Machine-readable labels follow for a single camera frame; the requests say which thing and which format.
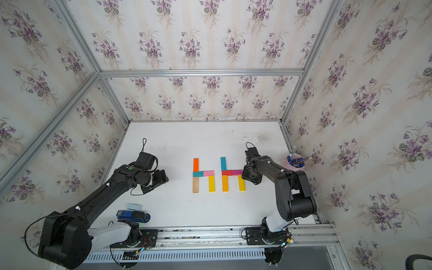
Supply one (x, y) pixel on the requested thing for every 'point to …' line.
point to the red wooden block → (227, 172)
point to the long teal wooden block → (223, 163)
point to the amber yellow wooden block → (225, 183)
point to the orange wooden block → (196, 165)
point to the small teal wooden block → (198, 174)
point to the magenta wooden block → (237, 172)
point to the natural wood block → (195, 184)
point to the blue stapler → (133, 215)
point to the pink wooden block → (210, 172)
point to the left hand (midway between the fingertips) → (164, 183)
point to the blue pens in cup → (298, 162)
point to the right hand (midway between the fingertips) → (251, 178)
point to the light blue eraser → (133, 206)
